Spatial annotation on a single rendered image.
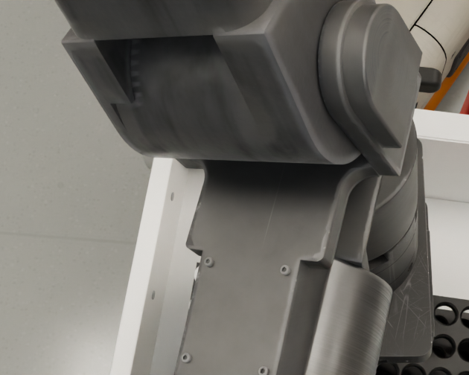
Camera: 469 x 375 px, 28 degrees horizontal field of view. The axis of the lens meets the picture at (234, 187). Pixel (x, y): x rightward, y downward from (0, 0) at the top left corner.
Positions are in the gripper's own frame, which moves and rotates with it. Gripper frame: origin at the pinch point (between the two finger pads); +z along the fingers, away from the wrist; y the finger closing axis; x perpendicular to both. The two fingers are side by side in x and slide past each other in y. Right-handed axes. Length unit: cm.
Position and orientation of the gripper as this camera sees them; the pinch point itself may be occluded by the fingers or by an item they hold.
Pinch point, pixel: (363, 297)
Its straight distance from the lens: 50.4
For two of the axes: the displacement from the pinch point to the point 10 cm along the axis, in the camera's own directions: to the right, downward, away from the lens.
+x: 9.8, -0.4, -1.8
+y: -0.3, 9.3, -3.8
